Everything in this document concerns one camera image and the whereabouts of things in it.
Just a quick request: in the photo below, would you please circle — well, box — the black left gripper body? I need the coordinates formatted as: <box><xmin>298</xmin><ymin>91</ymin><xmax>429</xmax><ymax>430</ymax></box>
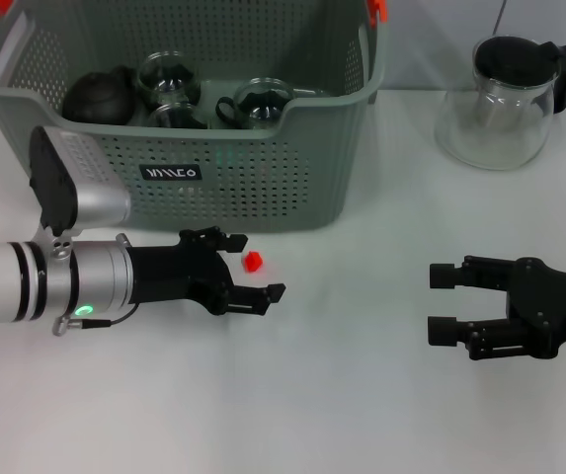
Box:
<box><xmin>126</xmin><ymin>230</ymin><xmax>237</xmax><ymax>317</ymax></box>

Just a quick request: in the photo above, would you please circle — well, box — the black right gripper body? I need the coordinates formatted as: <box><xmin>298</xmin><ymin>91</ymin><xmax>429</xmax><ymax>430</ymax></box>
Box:
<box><xmin>503</xmin><ymin>256</ymin><xmax>566</xmax><ymax>361</ymax></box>

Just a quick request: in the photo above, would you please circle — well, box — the glass teacup with black base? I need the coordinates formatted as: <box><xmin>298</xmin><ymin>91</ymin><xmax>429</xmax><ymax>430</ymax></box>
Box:
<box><xmin>146</xmin><ymin>102</ymin><xmax>209</xmax><ymax>130</ymax></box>
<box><xmin>216</xmin><ymin>77</ymin><xmax>296</xmax><ymax>130</ymax></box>
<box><xmin>136</xmin><ymin>51</ymin><xmax>203</xmax><ymax>113</ymax></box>

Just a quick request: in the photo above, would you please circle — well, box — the grey-green perforated storage bin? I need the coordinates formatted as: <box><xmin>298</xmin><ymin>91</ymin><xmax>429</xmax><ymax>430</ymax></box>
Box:
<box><xmin>0</xmin><ymin>0</ymin><xmax>392</xmax><ymax>233</ymax></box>

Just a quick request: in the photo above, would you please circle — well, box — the glass pitcher with black lid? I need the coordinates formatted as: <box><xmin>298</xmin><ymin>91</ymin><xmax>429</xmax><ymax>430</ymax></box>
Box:
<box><xmin>434</xmin><ymin>35</ymin><xmax>566</xmax><ymax>172</ymax></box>

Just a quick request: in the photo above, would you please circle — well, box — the dark clay teapot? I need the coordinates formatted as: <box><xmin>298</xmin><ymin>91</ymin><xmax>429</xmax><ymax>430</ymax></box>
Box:
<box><xmin>61</xmin><ymin>66</ymin><xmax>138</xmax><ymax>124</ymax></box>

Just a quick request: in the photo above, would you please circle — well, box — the left arm grey cable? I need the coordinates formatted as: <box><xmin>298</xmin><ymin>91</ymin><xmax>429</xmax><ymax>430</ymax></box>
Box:
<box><xmin>52</xmin><ymin>303</ymin><xmax>140</xmax><ymax>338</ymax></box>

